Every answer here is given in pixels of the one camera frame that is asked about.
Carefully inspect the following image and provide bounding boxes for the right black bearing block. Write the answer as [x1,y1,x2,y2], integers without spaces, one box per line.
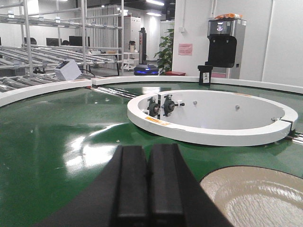
[163,95,185,117]

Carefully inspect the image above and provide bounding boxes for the pink wall notice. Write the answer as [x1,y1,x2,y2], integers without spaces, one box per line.
[178,44,193,56]

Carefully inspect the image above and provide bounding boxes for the white electrical control box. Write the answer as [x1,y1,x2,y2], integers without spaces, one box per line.
[54,59,81,81]

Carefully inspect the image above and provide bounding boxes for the black bearing block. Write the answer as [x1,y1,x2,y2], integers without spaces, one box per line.
[147,97,159,117]
[163,95,185,117]

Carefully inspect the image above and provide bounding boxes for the black framed sign stand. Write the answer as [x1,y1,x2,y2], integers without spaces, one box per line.
[197,65,213,86]

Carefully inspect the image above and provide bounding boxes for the green potted plant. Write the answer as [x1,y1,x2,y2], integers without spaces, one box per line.
[154,28,174,75]

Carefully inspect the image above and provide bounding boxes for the white inner conveyor ring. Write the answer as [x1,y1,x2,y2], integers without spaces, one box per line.
[126,89,299,147]

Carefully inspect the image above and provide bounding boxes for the white outer conveyor rim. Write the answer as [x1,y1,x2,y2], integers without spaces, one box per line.
[0,76,303,106]

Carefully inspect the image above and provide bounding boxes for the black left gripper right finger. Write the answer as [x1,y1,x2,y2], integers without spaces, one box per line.
[148,144,232,227]

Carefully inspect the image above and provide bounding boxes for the beige plate with black rim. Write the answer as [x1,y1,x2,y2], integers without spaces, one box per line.
[200,166,303,227]

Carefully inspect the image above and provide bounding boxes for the steel conveyor rollers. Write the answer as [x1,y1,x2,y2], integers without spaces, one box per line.
[91,87,139,99]

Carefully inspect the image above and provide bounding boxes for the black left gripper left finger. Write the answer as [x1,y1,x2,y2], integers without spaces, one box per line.
[35,146,149,227]

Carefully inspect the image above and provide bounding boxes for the left black bearing block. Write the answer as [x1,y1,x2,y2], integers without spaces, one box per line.
[147,97,159,117]

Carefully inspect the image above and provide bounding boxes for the metal roller rack shelving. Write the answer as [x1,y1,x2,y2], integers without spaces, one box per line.
[0,0,124,93]

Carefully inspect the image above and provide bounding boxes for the blue-lit mobile robot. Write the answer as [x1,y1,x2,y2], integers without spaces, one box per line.
[134,27,159,76]

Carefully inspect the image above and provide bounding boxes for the black and silver drink machine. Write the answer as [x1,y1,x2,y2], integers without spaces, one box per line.
[205,13,247,79]

